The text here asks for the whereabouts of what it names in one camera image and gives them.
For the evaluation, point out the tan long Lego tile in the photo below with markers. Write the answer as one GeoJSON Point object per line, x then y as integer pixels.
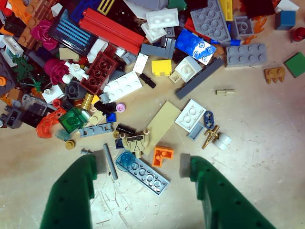
{"type": "Point", "coordinates": [162, 124]}

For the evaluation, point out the grey small Lego pin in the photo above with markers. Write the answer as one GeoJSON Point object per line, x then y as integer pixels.
{"type": "Point", "coordinates": [84, 150]}

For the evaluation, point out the pink round Lego stud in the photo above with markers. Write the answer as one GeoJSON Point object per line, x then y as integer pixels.
{"type": "Point", "coordinates": [120, 107]}

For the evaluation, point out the magenta Lego flower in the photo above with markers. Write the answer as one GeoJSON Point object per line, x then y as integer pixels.
{"type": "Point", "coordinates": [44, 33]}
{"type": "Point", "coordinates": [56, 70]}

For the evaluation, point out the white narrow Lego tile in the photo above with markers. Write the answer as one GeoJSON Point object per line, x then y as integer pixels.
{"type": "Point", "coordinates": [140, 63]}

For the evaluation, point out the dark red Lego brick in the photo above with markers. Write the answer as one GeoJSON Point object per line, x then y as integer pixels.
{"type": "Point", "coordinates": [98, 72]}

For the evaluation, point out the grey Lego rod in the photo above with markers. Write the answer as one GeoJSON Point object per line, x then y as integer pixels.
{"type": "Point", "coordinates": [110, 163]}

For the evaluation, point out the black short Lego bar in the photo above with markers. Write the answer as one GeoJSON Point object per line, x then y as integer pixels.
{"type": "Point", "coordinates": [147, 80]}

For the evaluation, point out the tan round Lego stud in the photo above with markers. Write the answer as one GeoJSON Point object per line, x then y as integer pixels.
{"type": "Point", "coordinates": [70, 144]}

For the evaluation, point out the dark panel with blue stripes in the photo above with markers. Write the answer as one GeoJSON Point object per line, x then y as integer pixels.
{"type": "Point", "coordinates": [71, 33]}

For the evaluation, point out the white Lego tap piece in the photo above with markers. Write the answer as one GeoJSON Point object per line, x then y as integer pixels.
{"type": "Point", "coordinates": [76, 71]}

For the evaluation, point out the grey small framed tile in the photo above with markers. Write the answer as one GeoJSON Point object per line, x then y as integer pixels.
{"type": "Point", "coordinates": [196, 132]}

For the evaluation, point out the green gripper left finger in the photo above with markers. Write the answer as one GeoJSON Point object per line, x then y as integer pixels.
{"type": "Point", "coordinates": [69, 202]}

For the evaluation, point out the grey two-by-four Lego brick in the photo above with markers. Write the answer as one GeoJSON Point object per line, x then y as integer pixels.
{"type": "Point", "coordinates": [246, 55]}

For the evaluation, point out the tan small Lego plate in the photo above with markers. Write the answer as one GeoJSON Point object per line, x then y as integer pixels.
{"type": "Point", "coordinates": [175, 77]}

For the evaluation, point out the blue Lego cube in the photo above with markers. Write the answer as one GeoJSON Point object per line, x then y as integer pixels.
{"type": "Point", "coordinates": [285, 21]}

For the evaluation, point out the grey wedge Lego plate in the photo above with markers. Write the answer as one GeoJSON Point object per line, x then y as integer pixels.
{"type": "Point", "coordinates": [210, 21]}

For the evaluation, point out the transparent green Lego brick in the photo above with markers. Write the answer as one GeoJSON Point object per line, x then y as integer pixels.
{"type": "Point", "coordinates": [71, 120]}

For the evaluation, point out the transparent orange curved piece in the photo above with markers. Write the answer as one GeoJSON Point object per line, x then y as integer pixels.
{"type": "Point", "coordinates": [45, 126]}

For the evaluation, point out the dark red round Lego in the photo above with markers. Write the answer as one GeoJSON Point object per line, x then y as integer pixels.
{"type": "Point", "coordinates": [298, 34]}

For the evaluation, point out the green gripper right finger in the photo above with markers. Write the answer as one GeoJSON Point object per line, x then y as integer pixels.
{"type": "Point", "coordinates": [221, 205]}

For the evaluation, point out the orange corner Lego plate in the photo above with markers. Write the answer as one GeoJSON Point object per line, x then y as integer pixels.
{"type": "Point", "coordinates": [159, 152]}

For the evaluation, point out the red long Lego piece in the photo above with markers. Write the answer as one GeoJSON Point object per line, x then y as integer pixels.
{"type": "Point", "coordinates": [112, 31]}

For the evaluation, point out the gold Lego barrel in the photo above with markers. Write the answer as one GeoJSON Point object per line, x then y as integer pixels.
{"type": "Point", "coordinates": [87, 101]}

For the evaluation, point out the grey L-shaped bracket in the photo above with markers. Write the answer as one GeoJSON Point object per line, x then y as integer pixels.
{"type": "Point", "coordinates": [155, 50]}

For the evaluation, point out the gold toothed Lego plate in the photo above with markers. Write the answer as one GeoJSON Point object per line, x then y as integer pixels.
{"type": "Point", "coordinates": [274, 72]}

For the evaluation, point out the grey plate with holes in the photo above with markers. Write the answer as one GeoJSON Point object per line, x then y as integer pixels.
{"type": "Point", "coordinates": [95, 130]}

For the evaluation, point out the yellow Lego brick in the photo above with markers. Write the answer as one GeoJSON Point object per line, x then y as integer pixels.
{"type": "Point", "coordinates": [162, 66]}

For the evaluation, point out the tan Lego pin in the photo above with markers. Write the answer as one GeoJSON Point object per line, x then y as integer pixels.
{"type": "Point", "coordinates": [225, 92]}

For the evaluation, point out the white two-by-four Lego brick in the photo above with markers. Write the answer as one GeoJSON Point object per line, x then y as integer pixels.
{"type": "Point", "coordinates": [122, 87]}

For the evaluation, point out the white Lego cylinder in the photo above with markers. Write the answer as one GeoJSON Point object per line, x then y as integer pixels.
{"type": "Point", "coordinates": [223, 142]}

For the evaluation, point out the white square Lego brick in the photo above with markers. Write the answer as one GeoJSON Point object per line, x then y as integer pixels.
{"type": "Point", "coordinates": [188, 69]}

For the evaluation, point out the tan minifigure torso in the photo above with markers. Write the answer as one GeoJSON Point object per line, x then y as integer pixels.
{"type": "Point", "coordinates": [134, 143]}

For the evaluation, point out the blue two-by-four Lego brick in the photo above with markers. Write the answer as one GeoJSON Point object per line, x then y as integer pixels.
{"type": "Point", "coordinates": [188, 40]}

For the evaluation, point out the grey long Lego plate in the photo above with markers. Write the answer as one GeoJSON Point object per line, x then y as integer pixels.
{"type": "Point", "coordinates": [147, 177]}

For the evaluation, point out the grey hollow square brick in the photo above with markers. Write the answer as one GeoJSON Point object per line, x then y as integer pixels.
{"type": "Point", "coordinates": [243, 27]}

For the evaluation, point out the blue short Lego liftarm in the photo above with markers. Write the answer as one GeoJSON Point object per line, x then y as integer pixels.
{"type": "Point", "coordinates": [209, 118]}

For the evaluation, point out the transparent blue round Lego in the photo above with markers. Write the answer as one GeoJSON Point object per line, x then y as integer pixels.
{"type": "Point", "coordinates": [127, 161]}

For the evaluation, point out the green square Lego tile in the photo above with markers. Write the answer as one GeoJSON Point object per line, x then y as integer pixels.
{"type": "Point", "coordinates": [296, 65]}

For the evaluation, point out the dark grey long tile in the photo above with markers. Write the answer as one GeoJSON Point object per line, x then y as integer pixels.
{"type": "Point", "coordinates": [200, 78]}

